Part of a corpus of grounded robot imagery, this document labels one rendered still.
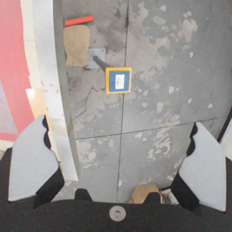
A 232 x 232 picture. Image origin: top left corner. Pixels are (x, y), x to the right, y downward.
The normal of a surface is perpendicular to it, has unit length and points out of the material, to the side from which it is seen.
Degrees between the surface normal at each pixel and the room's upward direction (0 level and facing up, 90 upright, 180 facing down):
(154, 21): 0
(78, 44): 0
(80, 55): 0
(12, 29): 19
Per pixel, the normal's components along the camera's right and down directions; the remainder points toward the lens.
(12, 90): -0.07, 0.49
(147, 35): 0.25, 0.49
